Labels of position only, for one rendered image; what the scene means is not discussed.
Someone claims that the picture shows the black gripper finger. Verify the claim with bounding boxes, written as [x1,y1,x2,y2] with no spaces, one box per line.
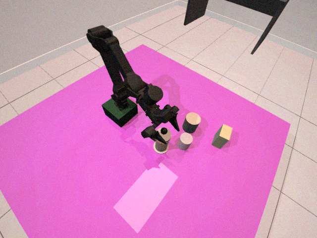
[169,113,180,131]
[150,131,167,144]

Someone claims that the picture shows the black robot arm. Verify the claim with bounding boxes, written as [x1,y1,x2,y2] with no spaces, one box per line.
[86,25,173,125]

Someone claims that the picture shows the french press coffee maker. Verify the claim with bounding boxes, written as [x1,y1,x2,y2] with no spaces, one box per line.
[150,127,171,154]

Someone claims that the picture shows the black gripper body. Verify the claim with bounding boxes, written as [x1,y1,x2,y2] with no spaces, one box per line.
[141,104,179,138]

